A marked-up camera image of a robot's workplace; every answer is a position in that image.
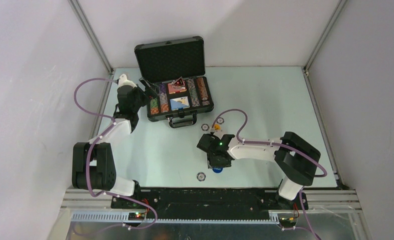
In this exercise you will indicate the black poker set case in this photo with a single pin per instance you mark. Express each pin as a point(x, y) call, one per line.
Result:
point(175, 71)

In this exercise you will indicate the blue playing card box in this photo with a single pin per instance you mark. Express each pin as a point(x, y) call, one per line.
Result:
point(179, 103)

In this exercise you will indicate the poker chip front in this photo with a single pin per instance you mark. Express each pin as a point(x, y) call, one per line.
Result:
point(201, 176)

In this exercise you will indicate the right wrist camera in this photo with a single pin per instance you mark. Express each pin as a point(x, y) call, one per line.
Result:
point(218, 132)

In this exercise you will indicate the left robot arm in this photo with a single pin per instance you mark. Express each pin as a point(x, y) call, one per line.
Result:
point(94, 161)

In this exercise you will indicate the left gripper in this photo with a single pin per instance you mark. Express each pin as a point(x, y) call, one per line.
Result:
point(151, 90)

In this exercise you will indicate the red playing card box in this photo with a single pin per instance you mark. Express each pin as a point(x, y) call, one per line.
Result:
point(176, 88)

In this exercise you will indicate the poker chip near disc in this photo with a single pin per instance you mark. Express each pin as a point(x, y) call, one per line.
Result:
point(205, 127)

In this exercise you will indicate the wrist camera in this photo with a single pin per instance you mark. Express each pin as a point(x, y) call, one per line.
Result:
point(218, 132)
point(124, 81)

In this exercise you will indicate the triangular dealer button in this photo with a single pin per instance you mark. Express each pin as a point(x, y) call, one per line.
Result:
point(179, 82)

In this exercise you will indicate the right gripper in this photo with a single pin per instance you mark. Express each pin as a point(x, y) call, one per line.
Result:
point(212, 163)

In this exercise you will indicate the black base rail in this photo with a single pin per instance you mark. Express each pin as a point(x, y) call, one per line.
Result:
point(218, 204)

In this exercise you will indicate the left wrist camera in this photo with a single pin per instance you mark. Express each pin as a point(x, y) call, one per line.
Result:
point(124, 81)

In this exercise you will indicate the blue round button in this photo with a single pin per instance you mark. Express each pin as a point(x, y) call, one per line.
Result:
point(217, 170)

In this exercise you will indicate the poker chip middle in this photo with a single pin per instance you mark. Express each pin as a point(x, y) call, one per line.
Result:
point(220, 120)

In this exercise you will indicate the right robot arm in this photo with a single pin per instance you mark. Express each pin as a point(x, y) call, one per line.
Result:
point(297, 159)

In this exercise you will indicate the orange round button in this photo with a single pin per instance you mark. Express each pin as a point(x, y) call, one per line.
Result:
point(217, 127)

